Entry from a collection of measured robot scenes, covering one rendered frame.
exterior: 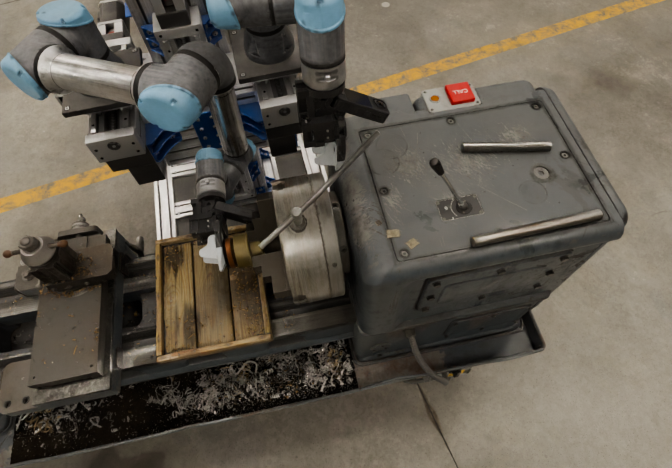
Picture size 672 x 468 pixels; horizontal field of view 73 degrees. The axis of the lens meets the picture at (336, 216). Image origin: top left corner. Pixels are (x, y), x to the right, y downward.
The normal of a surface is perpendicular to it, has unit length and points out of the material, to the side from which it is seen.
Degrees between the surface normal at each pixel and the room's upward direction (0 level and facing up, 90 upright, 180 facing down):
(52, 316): 0
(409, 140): 0
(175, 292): 0
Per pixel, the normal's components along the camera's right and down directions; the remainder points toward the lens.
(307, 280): 0.18, 0.55
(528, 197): -0.02, -0.50
